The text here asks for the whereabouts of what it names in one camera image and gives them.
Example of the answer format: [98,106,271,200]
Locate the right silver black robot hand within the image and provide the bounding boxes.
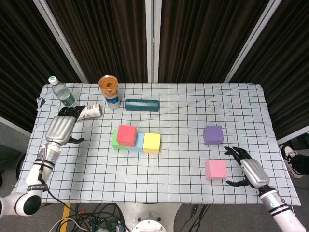
[224,146,271,189]

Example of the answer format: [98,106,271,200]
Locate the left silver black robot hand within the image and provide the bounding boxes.
[45,105,85,146]

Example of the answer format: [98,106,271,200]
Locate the purple foam cube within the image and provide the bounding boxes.
[202,125,224,145]

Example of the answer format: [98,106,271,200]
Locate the green foam cube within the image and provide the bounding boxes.
[111,129,128,150]

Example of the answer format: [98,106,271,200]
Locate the red foam cube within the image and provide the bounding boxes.
[116,124,138,147]

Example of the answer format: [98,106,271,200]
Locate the light blue foam cube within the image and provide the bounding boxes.
[127,132,145,152]

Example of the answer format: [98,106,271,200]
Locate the yellow foam cube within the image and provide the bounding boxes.
[143,132,161,153]

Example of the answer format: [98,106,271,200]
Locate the pink foam cube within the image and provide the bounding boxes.
[204,159,228,180]

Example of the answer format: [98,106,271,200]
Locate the clear water bottle green label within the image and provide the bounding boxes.
[48,76,79,109]

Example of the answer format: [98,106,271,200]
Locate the white and black sneaker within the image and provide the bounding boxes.
[280,144,304,179]

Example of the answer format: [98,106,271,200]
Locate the white labelled drink bottle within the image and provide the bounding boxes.
[76,103,103,121]

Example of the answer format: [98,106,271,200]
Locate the black trouser leg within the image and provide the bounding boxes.
[291,152,309,176]

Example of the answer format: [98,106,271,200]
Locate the blue and white can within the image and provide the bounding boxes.
[105,95,121,110]

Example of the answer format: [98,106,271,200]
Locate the clear jar of rubber bands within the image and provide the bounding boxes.
[98,74,119,99]

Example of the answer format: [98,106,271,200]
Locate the dark pleated curtain panel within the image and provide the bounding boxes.
[230,0,309,141]
[158,0,269,83]
[0,0,82,132]
[45,0,148,83]

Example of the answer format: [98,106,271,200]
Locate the teal block with holes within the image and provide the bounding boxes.
[124,98,160,113]

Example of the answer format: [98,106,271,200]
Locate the white checkered tablecloth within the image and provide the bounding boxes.
[14,83,302,206]

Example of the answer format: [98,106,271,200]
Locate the white screen base rail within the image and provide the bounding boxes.
[0,116,32,137]
[276,131,309,145]

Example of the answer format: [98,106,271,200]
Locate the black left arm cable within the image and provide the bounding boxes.
[38,165,70,211]

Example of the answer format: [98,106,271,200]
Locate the white floor cable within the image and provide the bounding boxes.
[49,217,85,232]

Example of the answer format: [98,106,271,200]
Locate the white aluminium screen post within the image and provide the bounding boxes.
[32,0,89,84]
[223,0,283,83]
[144,0,162,83]

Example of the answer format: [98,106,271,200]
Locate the tangled black floor cables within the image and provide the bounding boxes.
[28,203,126,232]

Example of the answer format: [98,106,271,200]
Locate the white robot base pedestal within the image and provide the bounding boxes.
[115,202,182,232]

